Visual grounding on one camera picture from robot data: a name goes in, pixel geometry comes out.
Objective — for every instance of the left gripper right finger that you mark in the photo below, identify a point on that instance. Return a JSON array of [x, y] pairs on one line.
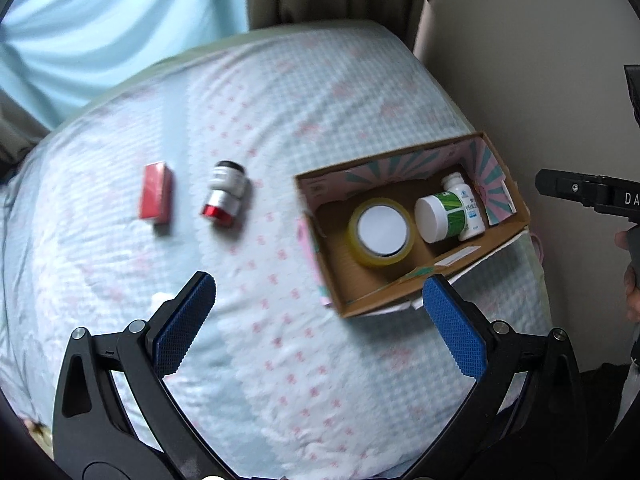
[[514, 422]]

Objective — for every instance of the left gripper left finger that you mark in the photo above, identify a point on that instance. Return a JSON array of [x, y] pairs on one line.
[[114, 418]]

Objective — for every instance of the white plastic bottle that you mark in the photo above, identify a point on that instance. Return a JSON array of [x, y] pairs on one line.
[[474, 223]]

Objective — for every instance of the yellow tape roll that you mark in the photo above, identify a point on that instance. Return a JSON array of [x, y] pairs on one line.
[[362, 255]]

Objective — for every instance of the white jar green label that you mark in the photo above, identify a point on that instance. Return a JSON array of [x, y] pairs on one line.
[[439, 216]]

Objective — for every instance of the person's right hand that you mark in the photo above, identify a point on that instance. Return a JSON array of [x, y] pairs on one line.
[[631, 290]]

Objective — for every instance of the cardboard box pink lining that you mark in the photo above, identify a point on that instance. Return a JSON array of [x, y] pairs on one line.
[[355, 283]]

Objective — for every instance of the red rectangular box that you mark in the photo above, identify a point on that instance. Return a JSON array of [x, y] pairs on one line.
[[156, 194]]

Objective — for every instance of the red silver round tin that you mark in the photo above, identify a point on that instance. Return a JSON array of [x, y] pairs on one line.
[[221, 208]]

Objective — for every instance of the light blue curtain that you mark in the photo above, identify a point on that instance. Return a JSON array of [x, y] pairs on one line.
[[58, 55]]

